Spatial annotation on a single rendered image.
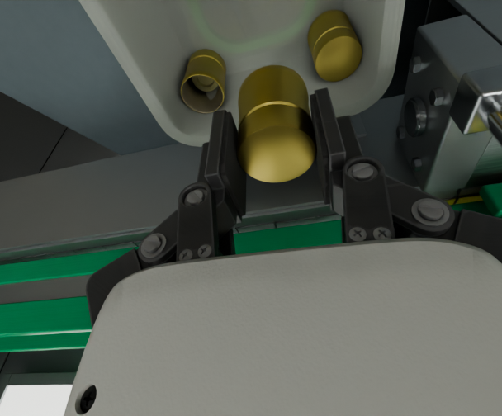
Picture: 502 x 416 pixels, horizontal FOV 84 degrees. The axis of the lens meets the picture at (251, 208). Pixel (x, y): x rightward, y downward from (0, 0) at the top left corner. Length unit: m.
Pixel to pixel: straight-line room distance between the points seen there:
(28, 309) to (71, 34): 0.38
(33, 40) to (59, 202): 0.27
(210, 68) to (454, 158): 0.19
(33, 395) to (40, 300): 0.23
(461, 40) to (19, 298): 0.44
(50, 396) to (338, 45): 0.55
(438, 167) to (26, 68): 0.59
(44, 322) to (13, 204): 0.19
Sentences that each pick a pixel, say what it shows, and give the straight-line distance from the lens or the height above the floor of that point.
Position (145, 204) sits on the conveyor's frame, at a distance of 0.31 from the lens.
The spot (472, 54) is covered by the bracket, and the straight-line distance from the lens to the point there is 0.21.
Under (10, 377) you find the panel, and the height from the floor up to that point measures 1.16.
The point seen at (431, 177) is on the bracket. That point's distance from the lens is 0.24.
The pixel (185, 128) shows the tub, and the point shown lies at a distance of 0.24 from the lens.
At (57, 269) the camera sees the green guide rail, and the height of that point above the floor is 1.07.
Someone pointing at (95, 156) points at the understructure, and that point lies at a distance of 0.90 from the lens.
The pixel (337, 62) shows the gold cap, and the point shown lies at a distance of 0.24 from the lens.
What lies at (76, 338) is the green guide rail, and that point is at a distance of 0.42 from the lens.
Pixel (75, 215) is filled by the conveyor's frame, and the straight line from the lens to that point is 0.37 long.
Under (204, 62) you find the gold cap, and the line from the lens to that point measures 0.26.
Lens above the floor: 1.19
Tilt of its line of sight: 36 degrees down
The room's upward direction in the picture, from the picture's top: 180 degrees counter-clockwise
